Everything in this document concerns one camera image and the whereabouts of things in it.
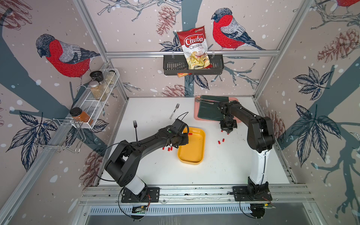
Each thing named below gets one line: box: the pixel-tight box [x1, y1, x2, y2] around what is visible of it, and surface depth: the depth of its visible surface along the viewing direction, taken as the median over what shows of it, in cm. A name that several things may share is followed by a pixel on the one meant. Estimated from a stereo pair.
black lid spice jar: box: [89, 70, 109, 88], surface depth 76 cm
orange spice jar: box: [69, 106, 94, 126], surface depth 62 cm
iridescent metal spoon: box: [195, 96, 221, 103], surface depth 120 cm
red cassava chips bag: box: [176, 25, 213, 70], surface depth 86 cm
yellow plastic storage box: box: [177, 126, 206, 165], surface depth 91 cm
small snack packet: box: [177, 72, 189, 78], surface depth 92 cm
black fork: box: [133, 120, 138, 142], surface depth 106 cm
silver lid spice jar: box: [89, 80, 107, 102], surface depth 74 cm
